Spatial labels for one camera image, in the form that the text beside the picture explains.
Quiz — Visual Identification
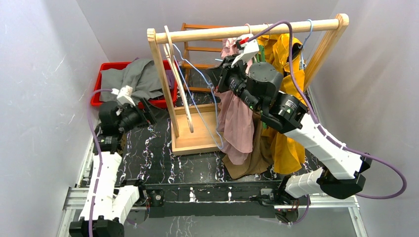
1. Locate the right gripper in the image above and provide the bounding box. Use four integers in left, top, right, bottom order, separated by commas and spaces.
205, 54, 262, 113

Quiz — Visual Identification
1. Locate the purple cable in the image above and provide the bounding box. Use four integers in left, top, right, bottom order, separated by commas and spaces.
86, 88, 114, 237
247, 20, 408, 200

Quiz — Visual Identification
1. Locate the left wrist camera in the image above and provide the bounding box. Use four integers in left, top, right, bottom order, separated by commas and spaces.
111, 85, 136, 106

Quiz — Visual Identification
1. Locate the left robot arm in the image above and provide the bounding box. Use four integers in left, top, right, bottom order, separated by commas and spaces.
69, 99, 156, 237

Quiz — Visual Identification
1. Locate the orange wooden shelf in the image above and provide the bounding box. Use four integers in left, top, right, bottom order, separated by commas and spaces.
179, 22, 250, 94

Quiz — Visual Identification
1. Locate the light blue hanger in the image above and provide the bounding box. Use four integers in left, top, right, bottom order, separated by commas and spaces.
296, 19, 314, 69

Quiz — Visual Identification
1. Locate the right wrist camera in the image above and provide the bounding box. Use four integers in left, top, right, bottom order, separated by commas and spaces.
231, 34, 259, 67

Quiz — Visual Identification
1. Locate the grey pleated skirt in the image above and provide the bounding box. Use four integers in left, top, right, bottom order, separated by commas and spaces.
101, 59, 164, 104

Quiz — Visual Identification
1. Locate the blue wire hanger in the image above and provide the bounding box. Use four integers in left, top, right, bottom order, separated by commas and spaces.
171, 43, 226, 151

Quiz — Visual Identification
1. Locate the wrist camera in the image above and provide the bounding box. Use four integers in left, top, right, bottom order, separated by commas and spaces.
111, 85, 136, 106
231, 34, 259, 67

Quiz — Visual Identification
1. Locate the red plastic bin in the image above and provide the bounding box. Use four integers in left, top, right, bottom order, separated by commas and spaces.
90, 60, 179, 109

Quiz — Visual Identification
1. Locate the brown skirt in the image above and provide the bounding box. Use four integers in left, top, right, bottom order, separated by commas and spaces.
222, 120, 274, 180

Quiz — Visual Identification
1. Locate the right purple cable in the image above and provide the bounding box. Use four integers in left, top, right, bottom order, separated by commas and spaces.
247, 20, 408, 200

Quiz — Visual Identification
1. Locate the wooden clothes rack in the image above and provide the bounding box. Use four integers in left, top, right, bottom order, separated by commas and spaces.
147, 13, 349, 156

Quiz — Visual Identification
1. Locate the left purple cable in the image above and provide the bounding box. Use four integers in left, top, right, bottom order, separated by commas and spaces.
86, 88, 114, 237

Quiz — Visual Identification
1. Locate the purple pleated skirt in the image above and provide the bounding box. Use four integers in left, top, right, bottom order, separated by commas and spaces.
165, 70, 175, 90

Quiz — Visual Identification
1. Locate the beige wooden hanger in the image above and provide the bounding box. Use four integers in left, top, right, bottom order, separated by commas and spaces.
163, 25, 194, 133

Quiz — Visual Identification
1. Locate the green hanger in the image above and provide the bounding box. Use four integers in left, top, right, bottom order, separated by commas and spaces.
252, 45, 266, 63

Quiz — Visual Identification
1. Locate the pink hanger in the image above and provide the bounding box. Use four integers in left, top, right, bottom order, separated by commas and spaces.
245, 24, 252, 34

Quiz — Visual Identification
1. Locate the yellow skirt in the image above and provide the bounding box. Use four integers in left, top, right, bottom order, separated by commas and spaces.
257, 34, 306, 175

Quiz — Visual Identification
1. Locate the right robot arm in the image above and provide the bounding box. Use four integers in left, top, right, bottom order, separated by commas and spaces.
205, 55, 372, 204

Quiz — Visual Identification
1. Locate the pink skirt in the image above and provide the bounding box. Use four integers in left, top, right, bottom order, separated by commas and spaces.
214, 38, 257, 166

